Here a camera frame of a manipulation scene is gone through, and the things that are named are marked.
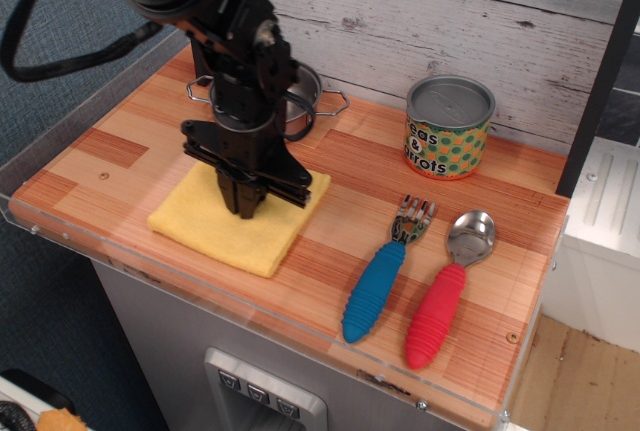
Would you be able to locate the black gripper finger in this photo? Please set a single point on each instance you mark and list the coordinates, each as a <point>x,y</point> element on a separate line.
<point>250,196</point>
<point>228,188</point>

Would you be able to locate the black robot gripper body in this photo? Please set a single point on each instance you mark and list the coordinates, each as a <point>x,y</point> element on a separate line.
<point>267,161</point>

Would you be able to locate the yellow cloth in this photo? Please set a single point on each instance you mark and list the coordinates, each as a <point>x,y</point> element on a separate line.
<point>195,215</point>

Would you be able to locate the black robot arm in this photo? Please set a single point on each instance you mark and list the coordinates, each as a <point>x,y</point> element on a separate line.
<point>252,69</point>

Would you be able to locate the small steel pot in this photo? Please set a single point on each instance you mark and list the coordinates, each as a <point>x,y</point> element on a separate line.
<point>302,96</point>

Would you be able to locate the grey toy fridge cabinet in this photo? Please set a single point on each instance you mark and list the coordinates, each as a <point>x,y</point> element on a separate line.
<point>258,354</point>

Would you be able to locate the peas and carrots can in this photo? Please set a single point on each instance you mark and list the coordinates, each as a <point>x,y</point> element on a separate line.
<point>447,124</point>

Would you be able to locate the black vertical post left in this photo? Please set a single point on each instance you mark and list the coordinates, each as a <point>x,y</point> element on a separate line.
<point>201,66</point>

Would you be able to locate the black vertical post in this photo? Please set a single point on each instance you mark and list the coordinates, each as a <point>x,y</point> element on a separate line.
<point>609,68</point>
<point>201,66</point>

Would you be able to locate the clear acrylic guard rail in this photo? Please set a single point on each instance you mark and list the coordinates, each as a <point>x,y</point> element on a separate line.
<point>91,182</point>

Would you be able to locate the blue handled fork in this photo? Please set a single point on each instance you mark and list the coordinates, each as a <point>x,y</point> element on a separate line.
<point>370,294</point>

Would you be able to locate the red handled spoon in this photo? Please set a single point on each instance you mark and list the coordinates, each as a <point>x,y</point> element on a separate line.
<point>470,240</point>

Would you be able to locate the black vertical post right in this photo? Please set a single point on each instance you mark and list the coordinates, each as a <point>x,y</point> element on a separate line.
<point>609,68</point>

